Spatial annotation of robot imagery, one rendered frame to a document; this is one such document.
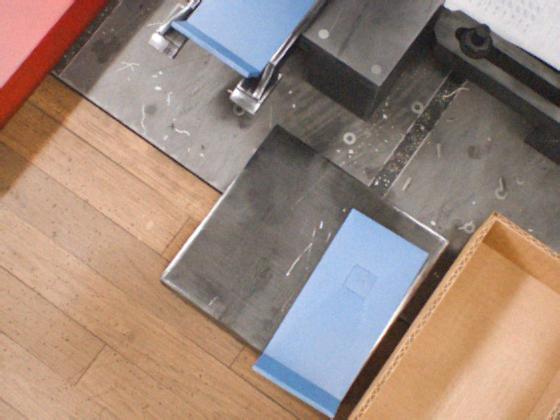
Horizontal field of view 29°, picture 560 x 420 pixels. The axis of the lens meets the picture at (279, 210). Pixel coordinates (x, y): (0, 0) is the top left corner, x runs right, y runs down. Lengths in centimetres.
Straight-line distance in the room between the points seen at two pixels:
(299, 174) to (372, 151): 7
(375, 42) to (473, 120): 13
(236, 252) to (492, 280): 21
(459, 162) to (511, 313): 13
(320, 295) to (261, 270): 5
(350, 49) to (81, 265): 27
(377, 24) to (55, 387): 38
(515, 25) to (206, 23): 26
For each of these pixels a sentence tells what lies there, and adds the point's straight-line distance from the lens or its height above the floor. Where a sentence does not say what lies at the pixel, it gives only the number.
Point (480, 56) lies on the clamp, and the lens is 87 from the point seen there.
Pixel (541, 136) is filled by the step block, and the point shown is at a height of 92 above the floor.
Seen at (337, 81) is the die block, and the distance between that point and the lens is 88.
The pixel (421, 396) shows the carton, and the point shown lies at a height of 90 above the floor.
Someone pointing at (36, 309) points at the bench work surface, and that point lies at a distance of 88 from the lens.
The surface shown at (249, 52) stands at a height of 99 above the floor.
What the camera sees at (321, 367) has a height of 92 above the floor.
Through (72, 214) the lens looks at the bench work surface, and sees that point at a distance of 89.
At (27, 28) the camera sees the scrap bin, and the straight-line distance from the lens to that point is 95.
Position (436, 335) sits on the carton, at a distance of 87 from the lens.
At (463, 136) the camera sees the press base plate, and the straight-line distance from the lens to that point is 92.
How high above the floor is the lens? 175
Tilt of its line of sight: 75 degrees down
